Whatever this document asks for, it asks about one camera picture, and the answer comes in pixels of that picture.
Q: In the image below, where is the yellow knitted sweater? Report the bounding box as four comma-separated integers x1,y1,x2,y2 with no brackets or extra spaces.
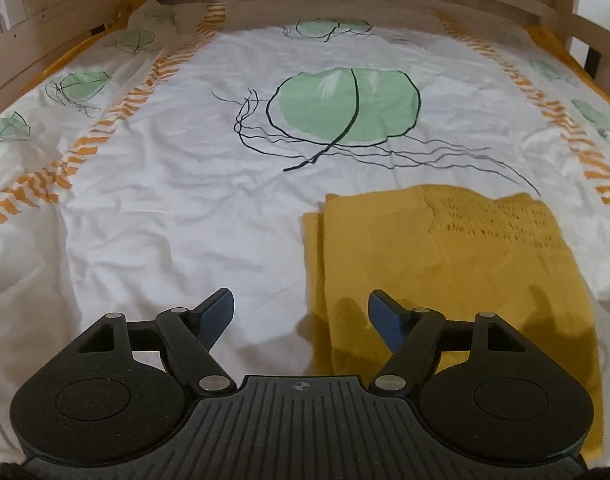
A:
302,185,604,464

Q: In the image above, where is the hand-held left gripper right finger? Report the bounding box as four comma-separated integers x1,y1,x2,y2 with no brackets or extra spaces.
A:
367,288,529,395

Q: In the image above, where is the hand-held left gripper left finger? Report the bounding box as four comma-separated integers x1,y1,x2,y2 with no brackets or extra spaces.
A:
78,287,237,397

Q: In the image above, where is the white printed blanket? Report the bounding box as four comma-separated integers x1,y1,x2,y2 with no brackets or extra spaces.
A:
0,0,610,462

